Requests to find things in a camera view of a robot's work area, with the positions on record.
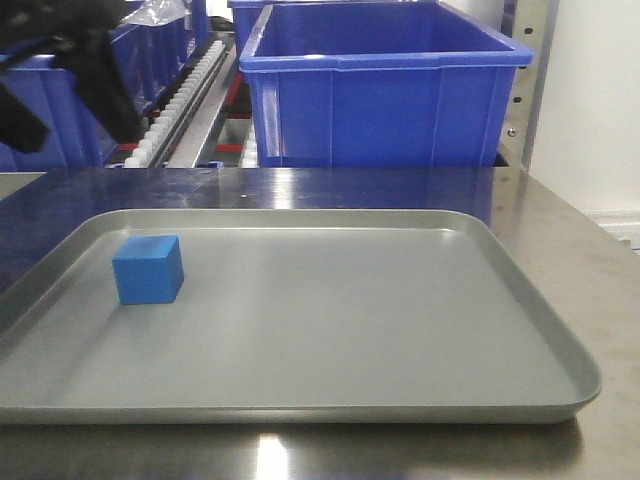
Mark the clear plastic bag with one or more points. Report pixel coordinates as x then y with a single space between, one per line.
155 13

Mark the blue bin rear right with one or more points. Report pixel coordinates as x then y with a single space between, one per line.
247 20

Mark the white roller conveyor rail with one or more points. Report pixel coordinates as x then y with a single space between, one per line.
166 130

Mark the blue plastic bin left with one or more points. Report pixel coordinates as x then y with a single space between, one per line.
149 60

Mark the grey metal tray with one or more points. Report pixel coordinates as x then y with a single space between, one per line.
291 316

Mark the steel shelf upright post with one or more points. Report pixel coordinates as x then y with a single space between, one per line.
532 23

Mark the blue plastic bin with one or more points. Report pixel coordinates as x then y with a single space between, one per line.
149 60
377 84

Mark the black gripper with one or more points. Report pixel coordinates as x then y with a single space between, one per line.
76 32

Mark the blue plastic bin right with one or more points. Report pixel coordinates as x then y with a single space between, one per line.
377 84

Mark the blue foam cube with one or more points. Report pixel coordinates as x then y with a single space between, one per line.
148 269

